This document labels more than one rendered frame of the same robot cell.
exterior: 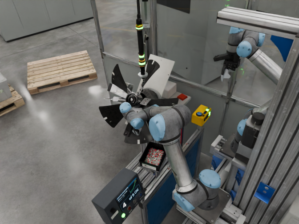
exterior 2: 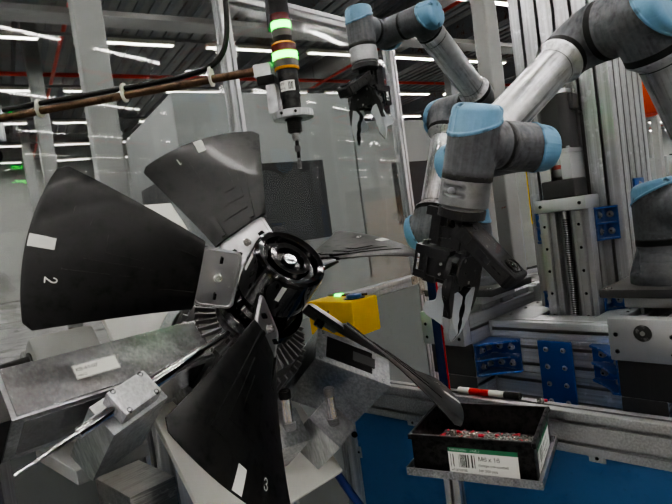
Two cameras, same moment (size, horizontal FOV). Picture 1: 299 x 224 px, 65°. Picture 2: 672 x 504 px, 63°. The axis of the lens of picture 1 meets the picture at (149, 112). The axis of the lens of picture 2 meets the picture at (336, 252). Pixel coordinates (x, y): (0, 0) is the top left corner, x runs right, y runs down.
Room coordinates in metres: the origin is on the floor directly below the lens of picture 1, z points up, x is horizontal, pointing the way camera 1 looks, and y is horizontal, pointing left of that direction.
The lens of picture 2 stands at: (1.34, 0.97, 1.27)
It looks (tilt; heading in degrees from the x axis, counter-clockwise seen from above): 3 degrees down; 275
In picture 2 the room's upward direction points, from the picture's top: 8 degrees counter-clockwise
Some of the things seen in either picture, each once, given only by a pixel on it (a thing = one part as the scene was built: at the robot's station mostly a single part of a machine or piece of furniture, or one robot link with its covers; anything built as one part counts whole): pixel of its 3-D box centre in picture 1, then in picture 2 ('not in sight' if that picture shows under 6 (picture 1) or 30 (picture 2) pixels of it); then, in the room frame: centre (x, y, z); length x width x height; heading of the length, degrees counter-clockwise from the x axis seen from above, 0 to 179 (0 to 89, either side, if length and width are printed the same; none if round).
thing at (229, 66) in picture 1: (232, 59); (369, 87); (1.31, -0.54, 1.62); 0.09 x 0.08 x 0.12; 51
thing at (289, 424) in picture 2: not in sight; (287, 409); (1.51, 0.14, 0.99); 0.02 x 0.02 x 0.06
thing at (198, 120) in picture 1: (201, 115); (344, 317); (1.45, -0.44, 1.02); 0.16 x 0.10 x 0.11; 141
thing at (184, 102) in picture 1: (170, 98); (136, 433); (1.95, -0.23, 0.85); 0.36 x 0.24 x 0.03; 51
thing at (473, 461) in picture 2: (153, 156); (482, 438); (1.20, -0.01, 0.85); 0.22 x 0.17 x 0.07; 156
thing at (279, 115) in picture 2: (142, 68); (284, 91); (1.46, 0.03, 1.50); 0.09 x 0.07 x 0.10; 176
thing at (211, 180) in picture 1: (208, 183); (664, 206); (0.70, -0.30, 1.20); 0.13 x 0.12 x 0.14; 122
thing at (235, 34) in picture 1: (236, 34); (360, 28); (1.31, -0.54, 1.78); 0.09 x 0.08 x 0.11; 53
